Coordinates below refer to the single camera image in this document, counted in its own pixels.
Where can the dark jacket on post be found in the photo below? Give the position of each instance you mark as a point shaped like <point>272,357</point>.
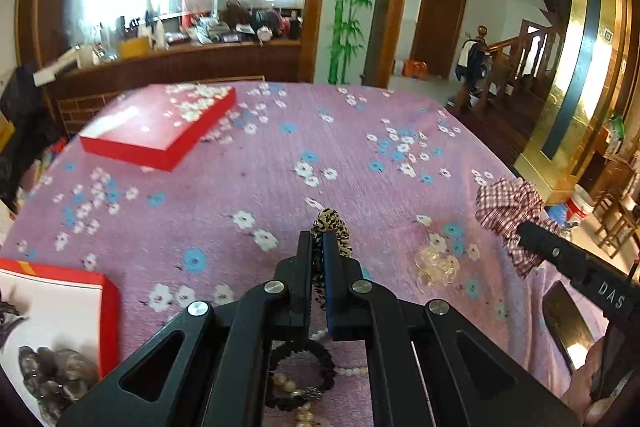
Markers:
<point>472,62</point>

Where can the pink floral tablecloth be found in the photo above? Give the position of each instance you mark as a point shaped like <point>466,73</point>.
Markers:
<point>270,187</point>

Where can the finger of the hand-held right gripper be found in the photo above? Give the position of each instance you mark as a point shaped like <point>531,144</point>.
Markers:
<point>552,249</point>

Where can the gold pillar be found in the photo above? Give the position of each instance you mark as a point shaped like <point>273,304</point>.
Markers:
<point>585,57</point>

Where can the white flat box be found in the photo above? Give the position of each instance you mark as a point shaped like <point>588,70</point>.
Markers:
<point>55,69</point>

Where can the clear plastic hair claw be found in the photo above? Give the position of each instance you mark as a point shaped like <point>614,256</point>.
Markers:
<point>437,268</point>

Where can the leopard print scrunchie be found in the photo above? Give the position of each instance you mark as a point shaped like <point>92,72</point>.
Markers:
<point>330,219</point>

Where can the red gift box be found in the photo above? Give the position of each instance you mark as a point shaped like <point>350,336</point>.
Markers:
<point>107,322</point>

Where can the black bag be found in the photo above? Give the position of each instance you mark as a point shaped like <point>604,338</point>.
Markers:
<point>22,117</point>

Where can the wooden sideboard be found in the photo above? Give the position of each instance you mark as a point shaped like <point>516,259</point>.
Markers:
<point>200,64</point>

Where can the black smartphone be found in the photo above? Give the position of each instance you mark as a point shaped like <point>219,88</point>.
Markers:
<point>565,327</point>

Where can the yellow box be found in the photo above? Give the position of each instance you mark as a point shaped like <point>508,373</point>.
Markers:
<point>135,48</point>

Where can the person's right hand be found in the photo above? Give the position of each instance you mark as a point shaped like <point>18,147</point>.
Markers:
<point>582,387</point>

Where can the wooden chair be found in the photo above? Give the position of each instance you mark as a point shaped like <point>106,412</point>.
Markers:
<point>617,207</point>

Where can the red plaid scrunchie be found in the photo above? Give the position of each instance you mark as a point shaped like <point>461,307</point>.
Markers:
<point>505,207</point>

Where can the red gift box lid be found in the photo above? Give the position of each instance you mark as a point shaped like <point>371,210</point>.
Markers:
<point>150,127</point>

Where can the wooden stair railing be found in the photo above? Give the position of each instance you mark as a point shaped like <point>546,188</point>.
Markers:
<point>520,57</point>

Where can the brown wooden door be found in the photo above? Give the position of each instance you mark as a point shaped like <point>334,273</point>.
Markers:
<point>440,27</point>

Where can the white bucket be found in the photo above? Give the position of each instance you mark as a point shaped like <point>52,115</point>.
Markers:
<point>580,207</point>

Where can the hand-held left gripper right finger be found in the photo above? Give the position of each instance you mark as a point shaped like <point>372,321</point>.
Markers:
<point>330,272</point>

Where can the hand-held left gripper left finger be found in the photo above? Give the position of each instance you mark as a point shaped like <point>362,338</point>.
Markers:
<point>306,267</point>

